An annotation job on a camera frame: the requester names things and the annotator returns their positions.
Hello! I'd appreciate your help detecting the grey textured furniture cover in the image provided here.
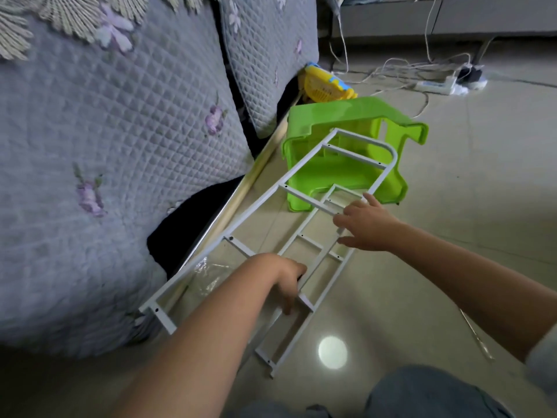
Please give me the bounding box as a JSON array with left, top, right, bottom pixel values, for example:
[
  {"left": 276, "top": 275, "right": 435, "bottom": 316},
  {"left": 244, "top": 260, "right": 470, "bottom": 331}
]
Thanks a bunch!
[{"left": 0, "top": 0, "right": 321, "bottom": 359}]

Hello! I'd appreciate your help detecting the white metal frame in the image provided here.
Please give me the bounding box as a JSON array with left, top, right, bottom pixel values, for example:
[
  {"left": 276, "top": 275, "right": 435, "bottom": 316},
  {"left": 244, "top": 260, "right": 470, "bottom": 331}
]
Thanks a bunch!
[
  {"left": 139, "top": 127, "right": 400, "bottom": 337},
  {"left": 254, "top": 182, "right": 377, "bottom": 380}
]

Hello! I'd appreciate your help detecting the person's right hand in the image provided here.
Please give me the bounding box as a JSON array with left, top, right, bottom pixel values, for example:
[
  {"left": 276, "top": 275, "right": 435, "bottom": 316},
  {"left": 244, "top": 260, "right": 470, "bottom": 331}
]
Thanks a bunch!
[{"left": 332, "top": 192, "right": 410, "bottom": 253}]

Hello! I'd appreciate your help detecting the tangle of white cables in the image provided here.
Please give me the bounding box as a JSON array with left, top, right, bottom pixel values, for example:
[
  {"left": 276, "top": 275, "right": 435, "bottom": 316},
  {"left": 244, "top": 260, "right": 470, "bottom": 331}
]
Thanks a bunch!
[{"left": 326, "top": 0, "right": 475, "bottom": 120}]

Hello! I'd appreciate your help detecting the person's left forearm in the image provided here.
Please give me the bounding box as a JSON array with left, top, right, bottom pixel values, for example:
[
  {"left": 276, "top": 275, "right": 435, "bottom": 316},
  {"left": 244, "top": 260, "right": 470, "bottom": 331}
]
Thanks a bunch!
[{"left": 108, "top": 261, "right": 284, "bottom": 418}]

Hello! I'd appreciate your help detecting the person's white shirt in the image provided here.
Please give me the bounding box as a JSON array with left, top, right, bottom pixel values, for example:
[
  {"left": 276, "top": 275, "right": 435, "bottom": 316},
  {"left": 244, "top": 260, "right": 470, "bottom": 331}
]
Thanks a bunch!
[{"left": 525, "top": 323, "right": 557, "bottom": 399}]

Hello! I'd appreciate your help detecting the chrome metal base rail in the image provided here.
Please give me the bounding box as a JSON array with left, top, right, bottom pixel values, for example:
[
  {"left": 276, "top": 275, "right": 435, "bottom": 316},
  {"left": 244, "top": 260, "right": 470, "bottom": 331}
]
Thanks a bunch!
[{"left": 159, "top": 116, "right": 294, "bottom": 320}]

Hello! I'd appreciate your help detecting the person's right forearm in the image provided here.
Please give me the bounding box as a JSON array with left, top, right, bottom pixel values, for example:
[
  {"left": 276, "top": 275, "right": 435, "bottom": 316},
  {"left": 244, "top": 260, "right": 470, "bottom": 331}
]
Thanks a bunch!
[{"left": 396, "top": 224, "right": 557, "bottom": 362}]

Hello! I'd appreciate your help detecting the yellow plastic basket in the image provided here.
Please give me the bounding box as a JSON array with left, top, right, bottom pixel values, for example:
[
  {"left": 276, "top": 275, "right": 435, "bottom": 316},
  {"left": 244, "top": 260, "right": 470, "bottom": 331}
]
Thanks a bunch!
[{"left": 298, "top": 62, "right": 359, "bottom": 103}]

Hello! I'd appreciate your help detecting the white power strip with plugs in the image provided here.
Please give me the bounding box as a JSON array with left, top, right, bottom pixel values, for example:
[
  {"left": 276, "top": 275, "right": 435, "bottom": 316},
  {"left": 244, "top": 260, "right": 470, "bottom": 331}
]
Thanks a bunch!
[{"left": 457, "top": 64, "right": 489, "bottom": 91}]

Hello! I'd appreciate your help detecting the long white power strip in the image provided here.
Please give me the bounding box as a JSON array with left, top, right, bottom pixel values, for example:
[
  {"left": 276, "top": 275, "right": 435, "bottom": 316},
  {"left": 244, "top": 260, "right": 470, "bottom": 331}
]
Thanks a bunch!
[{"left": 413, "top": 77, "right": 468, "bottom": 98}]

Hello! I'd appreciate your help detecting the long dark cable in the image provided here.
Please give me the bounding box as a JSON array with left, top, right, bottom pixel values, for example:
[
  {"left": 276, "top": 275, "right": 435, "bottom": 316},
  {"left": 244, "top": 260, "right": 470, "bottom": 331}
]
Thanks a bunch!
[{"left": 487, "top": 74, "right": 557, "bottom": 91}]

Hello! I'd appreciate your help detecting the grey marble TV cabinet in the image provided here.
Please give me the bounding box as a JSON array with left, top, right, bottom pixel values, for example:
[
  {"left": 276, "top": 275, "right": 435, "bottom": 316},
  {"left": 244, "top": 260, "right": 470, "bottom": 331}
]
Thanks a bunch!
[{"left": 320, "top": 0, "right": 557, "bottom": 46}]

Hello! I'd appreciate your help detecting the person's left hand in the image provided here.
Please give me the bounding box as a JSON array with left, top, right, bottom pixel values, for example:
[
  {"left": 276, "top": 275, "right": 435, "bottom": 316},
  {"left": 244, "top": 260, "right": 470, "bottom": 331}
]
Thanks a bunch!
[{"left": 252, "top": 253, "right": 308, "bottom": 316}]

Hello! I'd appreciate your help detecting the green plastic stool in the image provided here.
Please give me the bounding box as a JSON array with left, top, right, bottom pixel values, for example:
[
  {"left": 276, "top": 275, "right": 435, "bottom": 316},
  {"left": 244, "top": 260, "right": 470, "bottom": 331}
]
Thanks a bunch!
[{"left": 280, "top": 95, "right": 431, "bottom": 215}]

